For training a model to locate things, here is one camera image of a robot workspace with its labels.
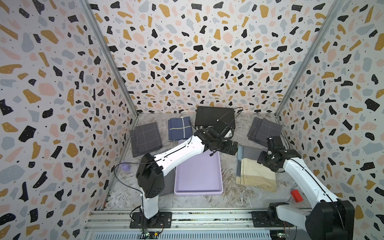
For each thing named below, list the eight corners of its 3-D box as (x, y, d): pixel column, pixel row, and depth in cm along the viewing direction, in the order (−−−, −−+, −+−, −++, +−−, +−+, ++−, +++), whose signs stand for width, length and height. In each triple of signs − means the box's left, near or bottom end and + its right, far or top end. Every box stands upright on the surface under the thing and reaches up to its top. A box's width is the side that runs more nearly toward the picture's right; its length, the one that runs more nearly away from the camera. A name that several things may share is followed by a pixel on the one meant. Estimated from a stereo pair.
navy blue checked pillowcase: (168, 141, 108) (168, 139, 106) (168, 120, 121) (167, 118, 119) (193, 138, 110) (193, 136, 108) (190, 117, 123) (190, 115, 121)
